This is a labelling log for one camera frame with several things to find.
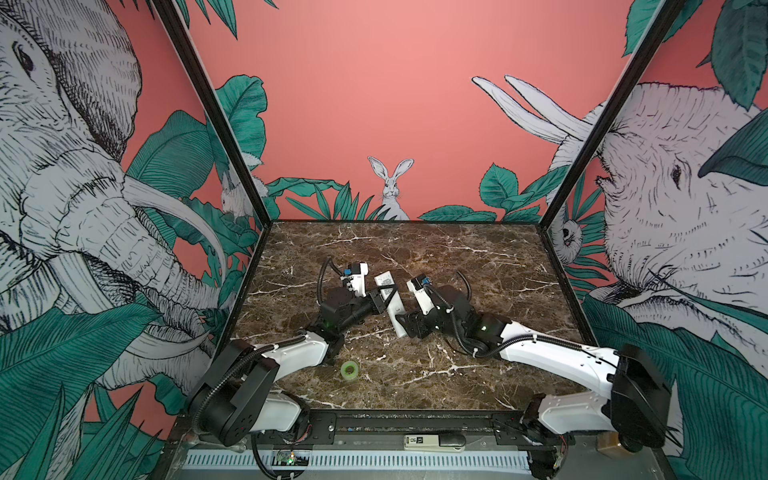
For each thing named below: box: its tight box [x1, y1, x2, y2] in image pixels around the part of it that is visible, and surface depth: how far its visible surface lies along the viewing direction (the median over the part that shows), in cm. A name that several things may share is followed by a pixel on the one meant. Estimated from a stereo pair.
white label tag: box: [404, 434, 440, 449], surface depth 70 cm
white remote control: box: [374, 271, 406, 338], surface depth 81 cm
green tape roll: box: [340, 360, 359, 380], surface depth 85 cm
